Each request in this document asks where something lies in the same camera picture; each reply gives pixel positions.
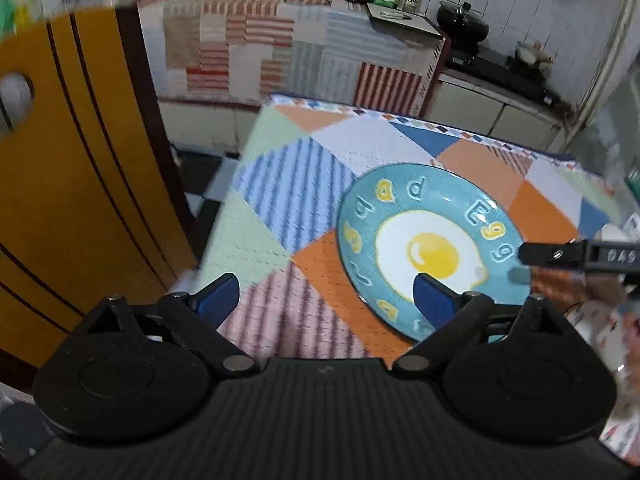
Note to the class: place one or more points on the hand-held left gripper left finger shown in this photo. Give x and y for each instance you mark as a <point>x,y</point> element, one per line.
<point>220,294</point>

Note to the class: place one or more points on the yellow wooden door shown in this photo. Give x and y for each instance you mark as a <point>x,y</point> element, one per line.
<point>75,185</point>

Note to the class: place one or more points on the blue plate with egg print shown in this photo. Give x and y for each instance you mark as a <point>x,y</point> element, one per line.
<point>400,210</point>

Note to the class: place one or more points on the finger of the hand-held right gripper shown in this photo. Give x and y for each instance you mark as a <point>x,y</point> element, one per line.
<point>550,254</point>

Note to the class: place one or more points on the black gas stove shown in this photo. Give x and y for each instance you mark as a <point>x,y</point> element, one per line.
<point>500,72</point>

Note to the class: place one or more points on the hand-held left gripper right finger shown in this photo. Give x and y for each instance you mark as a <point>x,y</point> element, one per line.
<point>432,297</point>

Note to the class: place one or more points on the striped patchwork cloth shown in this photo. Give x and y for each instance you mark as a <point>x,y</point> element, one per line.
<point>300,50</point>

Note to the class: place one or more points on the black cooking pot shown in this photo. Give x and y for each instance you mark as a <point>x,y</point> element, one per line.
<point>462,19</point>

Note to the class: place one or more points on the small white pot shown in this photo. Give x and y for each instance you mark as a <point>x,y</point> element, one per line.
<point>531,54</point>

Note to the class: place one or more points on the patchwork tablecloth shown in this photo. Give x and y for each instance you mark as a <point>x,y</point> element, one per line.
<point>300,200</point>

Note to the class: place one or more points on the grey cutting board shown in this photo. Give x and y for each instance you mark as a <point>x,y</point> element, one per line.
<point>402,21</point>

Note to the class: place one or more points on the white counter cabinet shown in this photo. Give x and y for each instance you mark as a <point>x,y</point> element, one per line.
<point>492,110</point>

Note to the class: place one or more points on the white patterned bowl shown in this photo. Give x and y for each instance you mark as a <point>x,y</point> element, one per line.
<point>607,330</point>

